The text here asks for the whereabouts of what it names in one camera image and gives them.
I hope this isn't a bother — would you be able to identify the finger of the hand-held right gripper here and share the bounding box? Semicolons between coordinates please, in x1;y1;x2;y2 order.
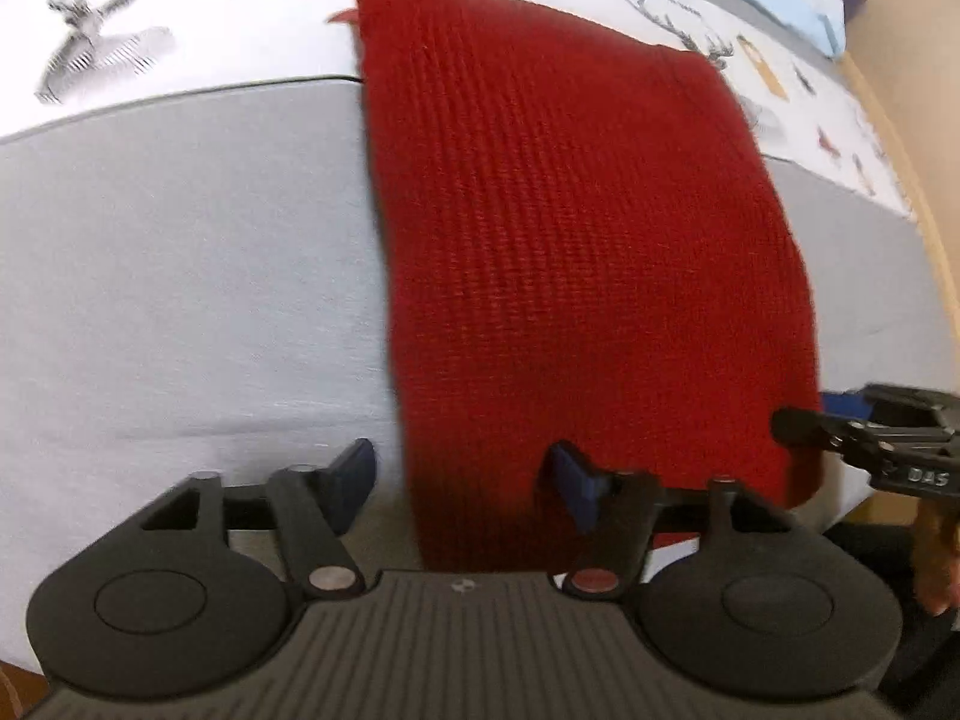
820;388;875;425
771;406;852;458

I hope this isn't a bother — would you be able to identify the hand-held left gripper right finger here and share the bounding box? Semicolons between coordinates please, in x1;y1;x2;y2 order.
544;441;796;601

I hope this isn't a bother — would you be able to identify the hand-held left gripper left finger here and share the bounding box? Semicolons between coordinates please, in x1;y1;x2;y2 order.
139;437;376;602

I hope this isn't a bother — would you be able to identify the red knit sweater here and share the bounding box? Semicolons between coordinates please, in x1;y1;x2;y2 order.
326;0;826;575

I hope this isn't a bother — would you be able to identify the person's right hand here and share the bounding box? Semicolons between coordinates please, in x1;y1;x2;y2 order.
912;496;960;617

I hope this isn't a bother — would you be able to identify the grey bed sheet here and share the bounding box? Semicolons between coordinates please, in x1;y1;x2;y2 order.
0;75;950;683

